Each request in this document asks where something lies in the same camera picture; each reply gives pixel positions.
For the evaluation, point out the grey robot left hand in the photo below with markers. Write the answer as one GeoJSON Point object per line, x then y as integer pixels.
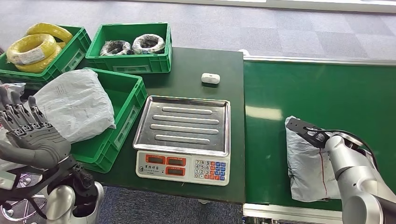
{"type": "Point", "coordinates": [40, 145]}

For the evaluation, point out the grey mailer bag red stripe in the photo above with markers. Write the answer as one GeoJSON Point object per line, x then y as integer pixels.
{"type": "Point", "coordinates": [303, 173]}

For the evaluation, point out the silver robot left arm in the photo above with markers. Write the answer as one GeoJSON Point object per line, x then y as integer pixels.
{"type": "Point", "coordinates": [62, 201]}

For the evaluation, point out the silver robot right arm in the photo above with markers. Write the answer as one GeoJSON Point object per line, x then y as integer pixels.
{"type": "Point", "coordinates": [355, 179]}

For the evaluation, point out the green conveyor belt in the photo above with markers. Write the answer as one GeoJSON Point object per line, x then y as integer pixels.
{"type": "Point", "coordinates": [309, 92]}

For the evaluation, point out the chrome chair base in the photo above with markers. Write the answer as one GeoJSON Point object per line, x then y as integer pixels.
{"type": "Point", "coordinates": [31, 196]}

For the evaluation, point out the white mailer bag black print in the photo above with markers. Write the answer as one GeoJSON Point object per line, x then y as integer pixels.
{"type": "Point", "coordinates": [77, 105]}

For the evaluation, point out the crumpled white bag red print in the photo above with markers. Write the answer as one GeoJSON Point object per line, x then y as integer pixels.
{"type": "Point", "coordinates": [17, 88]}

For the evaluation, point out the green crate with yellow coils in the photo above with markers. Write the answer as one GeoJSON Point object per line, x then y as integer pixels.
{"type": "Point", "coordinates": [69, 52]}

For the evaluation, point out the green crate with mailer bag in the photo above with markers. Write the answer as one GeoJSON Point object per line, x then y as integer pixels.
{"type": "Point", "coordinates": [127, 92]}

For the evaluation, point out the green crate with wrapped coils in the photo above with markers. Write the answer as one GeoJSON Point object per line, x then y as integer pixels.
{"type": "Point", "coordinates": [130, 63]}

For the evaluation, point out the white scale with steel tray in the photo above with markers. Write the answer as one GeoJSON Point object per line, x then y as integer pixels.
{"type": "Point", "coordinates": [182, 123]}

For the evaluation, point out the small white earbud case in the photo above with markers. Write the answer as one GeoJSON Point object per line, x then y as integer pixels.
{"type": "Point", "coordinates": [210, 78]}

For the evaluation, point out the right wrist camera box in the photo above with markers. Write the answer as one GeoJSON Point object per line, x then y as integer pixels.
{"type": "Point", "coordinates": [301, 128]}

